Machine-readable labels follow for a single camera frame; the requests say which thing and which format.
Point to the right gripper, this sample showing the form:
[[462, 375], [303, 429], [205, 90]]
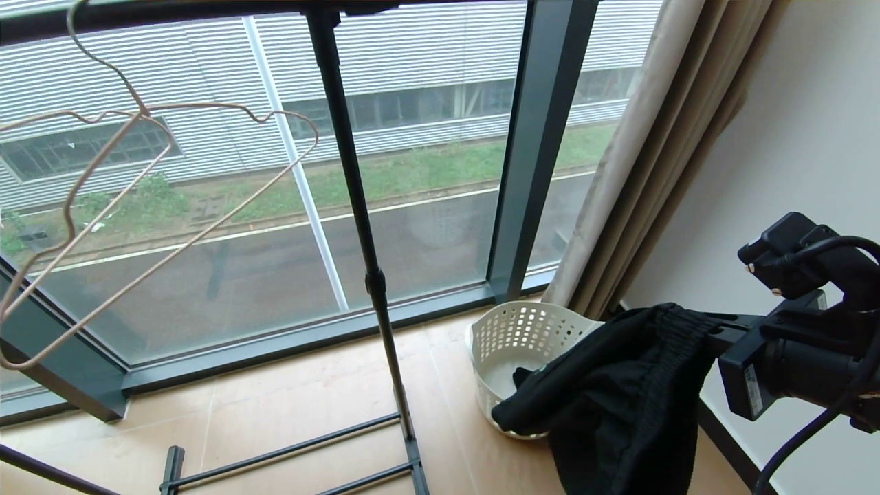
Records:
[[804, 371]]

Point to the black shorts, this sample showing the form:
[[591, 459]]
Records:
[[619, 399]]

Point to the white laundry basket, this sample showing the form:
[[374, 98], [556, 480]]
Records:
[[509, 337]]

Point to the black clothes rack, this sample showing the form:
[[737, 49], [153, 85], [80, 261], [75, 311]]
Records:
[[357, 192]]

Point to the beige curtain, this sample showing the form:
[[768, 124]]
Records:
[[653, 172]]

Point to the window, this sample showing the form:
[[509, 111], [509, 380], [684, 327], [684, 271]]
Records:
[[447, 206]]

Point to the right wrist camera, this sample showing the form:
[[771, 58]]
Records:
[[780, 237]]

